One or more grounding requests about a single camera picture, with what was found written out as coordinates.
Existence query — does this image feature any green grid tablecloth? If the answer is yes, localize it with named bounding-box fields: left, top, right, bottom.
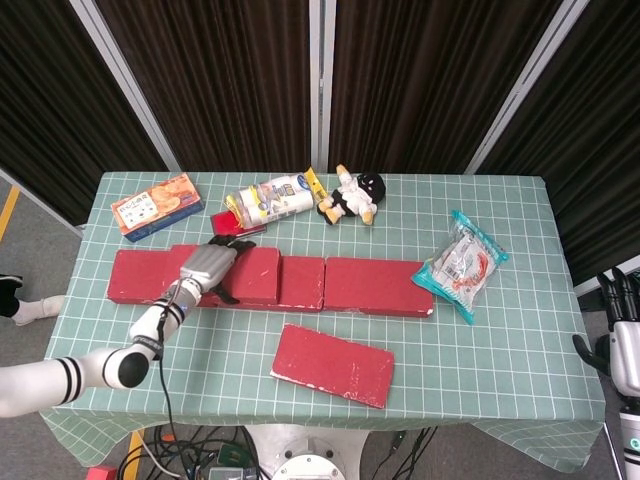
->
left=37, top=171, right=609, bottom=474

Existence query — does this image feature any grey partition post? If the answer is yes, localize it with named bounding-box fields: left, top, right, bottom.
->
left=308, top=0, right=337, bottom=174
left=69, top=0, right=181, bottom=174
left=464, top=0, right=591, bottom=175

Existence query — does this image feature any white roll package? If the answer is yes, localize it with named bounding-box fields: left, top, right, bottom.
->
left=223, top=172, right=316, bottom=232

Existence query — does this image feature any black floor cable bundle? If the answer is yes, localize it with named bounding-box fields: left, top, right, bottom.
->
left=384, top=425, right=441, bottom=480
left=117, top=424, right=261, bottom=480

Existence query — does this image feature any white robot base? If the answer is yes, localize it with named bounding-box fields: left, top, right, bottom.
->
left=243, top=422, right=374, bottom=480

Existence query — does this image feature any orange blue cracker box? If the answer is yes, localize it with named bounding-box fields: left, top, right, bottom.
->
left=109, top=172, right=205, bottom=244

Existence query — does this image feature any person's leg with white shoe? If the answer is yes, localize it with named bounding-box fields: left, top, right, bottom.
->
left=0, top=273, right=66, bottom=327

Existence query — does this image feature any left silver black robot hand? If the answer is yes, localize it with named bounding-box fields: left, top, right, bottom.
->
left=178, top=234, right=257, bottom=306

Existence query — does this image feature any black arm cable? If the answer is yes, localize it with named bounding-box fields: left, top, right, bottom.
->
left=157, top=279, right=182, bottom=480

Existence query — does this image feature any yellow snack stick wrapper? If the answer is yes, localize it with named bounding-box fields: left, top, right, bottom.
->
left=304, top=166, right=329, bottom=206

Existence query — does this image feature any dark ribbed partition panel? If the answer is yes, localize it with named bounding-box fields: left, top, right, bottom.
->
left=474, top=0, right=640, bottom=286
left=327, top=0, right=566, bottom=175
left=94, top=0, right=314, bottom=174
left=0, top=0, right=169, bottom=226

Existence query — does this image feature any teal clear snack bag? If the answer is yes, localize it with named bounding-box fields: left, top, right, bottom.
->
left=410, top=209, right=510, bottom=326

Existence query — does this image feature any small flat red box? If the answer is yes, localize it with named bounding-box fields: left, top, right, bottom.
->
left=210, top=209, right=268, bottom=237

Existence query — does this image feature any red foam brick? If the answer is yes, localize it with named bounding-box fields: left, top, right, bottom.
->
left=322, top=256, right=435, bottom=320
left=269, top=323, right=396, bottom=410
left=159, top=243, right=281, bottom=307
left=214, top=254, right=326, bottom=313
left=106, top=249, right=172, bottom=305

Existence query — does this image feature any black white plush doll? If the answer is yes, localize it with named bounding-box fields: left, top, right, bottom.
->
left=315, top=163, right=387, bottom=227

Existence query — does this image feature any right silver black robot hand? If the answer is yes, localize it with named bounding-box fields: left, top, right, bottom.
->
left=572, top=267, right=640, bottom=401

